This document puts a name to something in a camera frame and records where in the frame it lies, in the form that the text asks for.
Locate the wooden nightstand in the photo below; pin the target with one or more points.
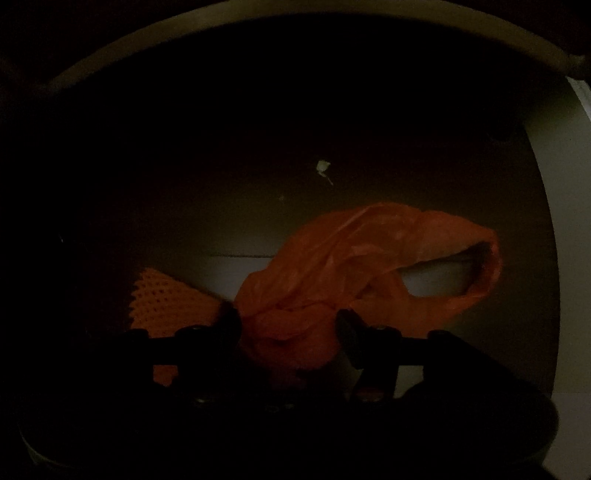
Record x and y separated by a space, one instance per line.
211 140

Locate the small white paper scrap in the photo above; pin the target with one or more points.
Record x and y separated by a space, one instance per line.
322 169

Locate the orange plastic bag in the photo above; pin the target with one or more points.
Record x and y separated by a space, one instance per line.
352 260

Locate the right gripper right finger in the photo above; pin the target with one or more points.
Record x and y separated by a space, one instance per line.
372 352

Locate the orange foam fruit net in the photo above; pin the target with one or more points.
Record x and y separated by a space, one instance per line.
161 305

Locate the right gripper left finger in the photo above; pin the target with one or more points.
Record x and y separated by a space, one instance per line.
209 356

